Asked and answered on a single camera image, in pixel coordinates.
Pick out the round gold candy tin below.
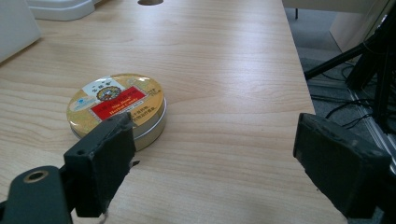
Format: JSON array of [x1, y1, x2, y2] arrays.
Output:
[[65, 73, 168, 152]]

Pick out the white box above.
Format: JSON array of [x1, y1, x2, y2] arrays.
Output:
[[0, 0, 42, 64]]

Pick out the beige cabinet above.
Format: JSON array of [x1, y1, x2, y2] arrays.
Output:
[[282, 0, 395, 53]]

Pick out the white plastic base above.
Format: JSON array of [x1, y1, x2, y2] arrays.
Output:
[[25, 0, 104, 22]]

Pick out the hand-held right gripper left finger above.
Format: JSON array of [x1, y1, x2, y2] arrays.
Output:
[[63, 111, 141, 218]]

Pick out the black tripod stand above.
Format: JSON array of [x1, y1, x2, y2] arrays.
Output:
[[304, 3, 396, 134]]

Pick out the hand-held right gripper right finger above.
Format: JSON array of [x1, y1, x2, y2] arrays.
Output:
[[292, 112, 392, 219]]

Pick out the black cable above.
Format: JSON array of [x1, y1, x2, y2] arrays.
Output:
[[310, 94, 375, 129]]

